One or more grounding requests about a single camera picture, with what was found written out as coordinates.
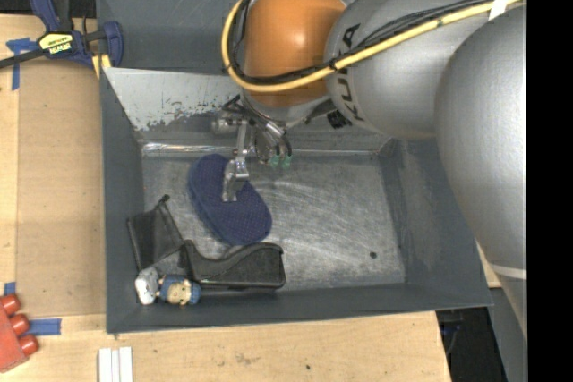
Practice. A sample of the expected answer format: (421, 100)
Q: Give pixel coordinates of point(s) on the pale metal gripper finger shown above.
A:
(243, 171)
(230, 188)

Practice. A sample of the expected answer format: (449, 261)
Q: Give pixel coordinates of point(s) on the dark blue oval brush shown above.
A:
(242, 219)

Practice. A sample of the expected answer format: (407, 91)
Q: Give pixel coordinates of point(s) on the red block with round studs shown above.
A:
(11, 340)

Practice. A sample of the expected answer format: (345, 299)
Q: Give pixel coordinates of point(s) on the blue and white toy figure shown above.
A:
(179, 290)

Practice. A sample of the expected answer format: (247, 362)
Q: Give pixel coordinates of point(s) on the brown cardboard board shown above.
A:
(58, 192)

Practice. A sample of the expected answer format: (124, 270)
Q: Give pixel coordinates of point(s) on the black cylinder on white bracket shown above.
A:
(338, 120)

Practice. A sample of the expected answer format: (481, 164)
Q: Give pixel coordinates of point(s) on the grey metal bin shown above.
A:
(331, 228)

